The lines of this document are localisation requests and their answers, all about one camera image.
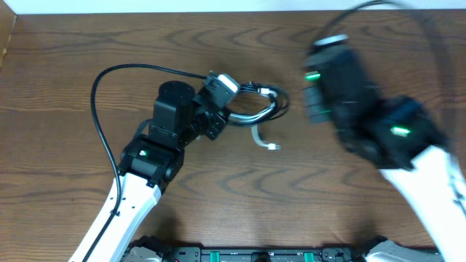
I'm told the white usb cable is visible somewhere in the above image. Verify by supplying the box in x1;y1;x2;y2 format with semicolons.
227;87;281;151

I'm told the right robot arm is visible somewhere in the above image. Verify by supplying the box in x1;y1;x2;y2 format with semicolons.
304;41;465;261

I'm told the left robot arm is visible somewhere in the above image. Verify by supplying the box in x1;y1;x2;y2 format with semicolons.
71;73;240;261

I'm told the left camera cable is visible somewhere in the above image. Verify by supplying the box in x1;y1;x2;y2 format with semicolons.
82;63;208;262

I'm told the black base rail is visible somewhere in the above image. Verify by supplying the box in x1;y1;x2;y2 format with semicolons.
121;247;366;262

